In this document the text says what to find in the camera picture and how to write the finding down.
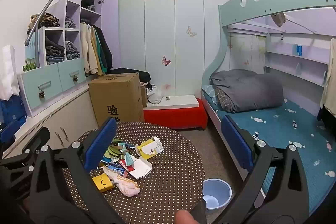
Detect teal candy-print mattress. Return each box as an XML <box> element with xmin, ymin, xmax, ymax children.
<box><xmin>215</xmin><ymin>98</ymin><xmax>336</xmax><ymax>214</ymax></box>

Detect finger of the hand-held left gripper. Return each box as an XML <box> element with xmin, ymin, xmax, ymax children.
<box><xmin>21</xmin><ymin>126</ymin><xmax>51</xmax><ymax>159</ymax></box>

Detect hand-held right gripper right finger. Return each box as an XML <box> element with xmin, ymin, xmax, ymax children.
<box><xmin>213</xmin><ymin>115</ymin><xmax>310</xmax><ymax>224</ymax></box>

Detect white yellow milk carton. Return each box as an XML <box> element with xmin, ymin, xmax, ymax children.
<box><xmin>135</xmin><ymin>136</ymin><xmax>164</xmax><ymax>160</ymax></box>

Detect green hanging jacket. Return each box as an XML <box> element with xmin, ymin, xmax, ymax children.
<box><xmin>93</xmin><ymin>26</ymin><xmax>108</xmax><ymax>75</ymax></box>

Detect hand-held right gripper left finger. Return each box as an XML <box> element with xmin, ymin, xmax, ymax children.
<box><xmin>29</xmin><ymin>117</ymin><xmax>124</xmax><ymax>224</ymax></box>

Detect brown folded clothes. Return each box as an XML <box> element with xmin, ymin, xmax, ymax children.
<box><xmin>30</xmin><ymin>13</ymin><xmax>60</xmax><ymax>29</ymax></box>

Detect blue bag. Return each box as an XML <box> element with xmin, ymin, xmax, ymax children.
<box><xmin>0</xmin><ymin>95</ymin><xmax>27</xmax><ymax>127</ymax></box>

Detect large cardboard box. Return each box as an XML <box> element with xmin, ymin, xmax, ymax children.
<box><xmin>88</xmin><ymin>72</ymin><xmax>145</xmax><ymax>128</ymax></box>

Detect dark folded clothes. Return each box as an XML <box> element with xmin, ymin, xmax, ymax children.
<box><xmin>45</xmin><ymin>38</ymin><xmax>65</xmax><ymax>63</ymax></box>

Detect person's right hand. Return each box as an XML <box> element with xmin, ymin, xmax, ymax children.
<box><xmin>175</xmin><ymin>210</ymin><xmax>195</xmax><ymax>224</ymax></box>

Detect teal drawer unit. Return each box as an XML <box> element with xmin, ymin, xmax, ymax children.
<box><xmin>21</xmin><ymin>57</ymin><xmax>87</xmax><ymax>117</ymax></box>

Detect teal bunk bed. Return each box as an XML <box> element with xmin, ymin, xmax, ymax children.
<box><xmin>201</xmin><ymin>0</ymin><xmax>336</xmax><ymax>216</ymax></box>

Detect yellow cardboard box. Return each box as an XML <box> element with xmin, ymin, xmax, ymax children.
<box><xmin>92</xmin><ymin>174</ymin><xmax>116</xmax><ymax>193</ymax></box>

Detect brown hanging pouch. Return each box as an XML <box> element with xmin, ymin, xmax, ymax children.
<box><xmin>270</xmin><ymin>12</ymin><xmax>286</xmax><ymax>28</ymax></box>

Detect black bag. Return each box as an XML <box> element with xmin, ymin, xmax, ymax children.
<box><xmin>110</xmin><ymin>68</ymin><xmax>152</xmax><ymax>90</ymax></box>

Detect grey folded jeans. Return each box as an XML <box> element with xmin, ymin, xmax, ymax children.
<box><xmin>65</xmin><ymin>41</ymin><xmax>80</xmax><ymax>60</ymax></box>

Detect teal packet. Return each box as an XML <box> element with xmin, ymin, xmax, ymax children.
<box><xmin>123</xmin><ymin>152</ymin><xmax>134</xmax><ymax>167</ymax></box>

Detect white stair shelf unit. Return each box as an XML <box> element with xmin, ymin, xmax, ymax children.
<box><xmin>25</xmin><ymin>0</ymin><xmax>104</xmax><ymax>67</ymax></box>

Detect white wardrobe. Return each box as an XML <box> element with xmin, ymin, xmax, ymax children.
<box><xmin>118</xmin><ymin>0</ymin><xmax>231</xmax><ymax>98</ymax></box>

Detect small green plant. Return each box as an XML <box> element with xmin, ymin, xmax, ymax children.
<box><xmin>22</xmin><ymin>58</ymin><xmax>37</xmax><ymax>72</ymax></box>

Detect cream hanging cloth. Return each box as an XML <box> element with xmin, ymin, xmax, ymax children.
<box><xmin>320</xmin><ymin>38</ymin><xmax>336</xmax><ymax>110</ymax></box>

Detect blue striped wrapper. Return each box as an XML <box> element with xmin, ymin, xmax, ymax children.
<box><xmin>108</xmin><ymin>163</ymin><xmax>129</xmax><ymax>178</ymax></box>

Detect polka dot round table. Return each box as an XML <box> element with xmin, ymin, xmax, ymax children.
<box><xmin>62</xmin><ymin>122</ymin><xmax>206</xmax><ymax>224</ymax></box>

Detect white plastic bag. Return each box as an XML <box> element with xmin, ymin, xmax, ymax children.
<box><xmin>146</xmin><ymin>85</ymin><xmax>163</xmax><ymax>105</ymax></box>

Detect cream hanging jacket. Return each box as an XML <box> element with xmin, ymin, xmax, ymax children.
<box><xmin>80</xmin><ymin>22</ymin><xmax>104</xmax><ymax>76</ymax></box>

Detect blue checked pillow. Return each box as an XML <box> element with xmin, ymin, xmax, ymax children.
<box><xmin>202</xmin><ymin>84</ymin><xmax>219</xmax><ymax>105</ymax></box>

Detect small cardboard box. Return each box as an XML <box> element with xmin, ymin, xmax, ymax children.
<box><xmin>140</xmin><ymin>82</ymin><xmax>149</xmax><ymax>108</ymax></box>

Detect grey duvet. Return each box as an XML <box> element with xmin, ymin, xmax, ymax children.
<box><xmin>210</xmin><ymin>69</ymin><xmax>284</xmax><ymax>113</ymax></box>

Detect pink plastic wrapper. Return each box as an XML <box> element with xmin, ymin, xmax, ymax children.
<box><xmin>102</xmin><ymin>166</ymin><xmax>140</xmax><ymax>197</ymax></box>

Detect red bench with white top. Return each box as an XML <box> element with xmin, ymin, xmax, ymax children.
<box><xmin>143</xmin><ymin>95</ymin><xmax>208</xmax><ymax>131</ymax></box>

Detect blue plastic bin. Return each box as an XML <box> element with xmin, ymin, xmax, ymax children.
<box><xmin>203</xmin><ymin>178</ymin><xmax>233</xmax><ymax>211</ymax></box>

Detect black hanging coat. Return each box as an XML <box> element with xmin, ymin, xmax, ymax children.
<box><xmin>92</xmin><ymin>25</ymin><xmax>113</xmax><ymax>72</ymax></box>

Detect white low cabinet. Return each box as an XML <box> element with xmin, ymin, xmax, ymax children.
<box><xmin>3</xmin><ymin>89</ymin><xmax>100</xmax><ymax>159</ymax></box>

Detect white paper box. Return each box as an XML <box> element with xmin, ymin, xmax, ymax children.
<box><xmin>128</xmin><ymin>156</ymin><xmax>153</xmax><ymax>180</ymax></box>

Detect red wrapper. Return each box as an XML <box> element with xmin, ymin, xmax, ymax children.
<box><xmin>119</xmin><ymin>160</ymin><xmax>135</xmax><ymax>173</ymax></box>

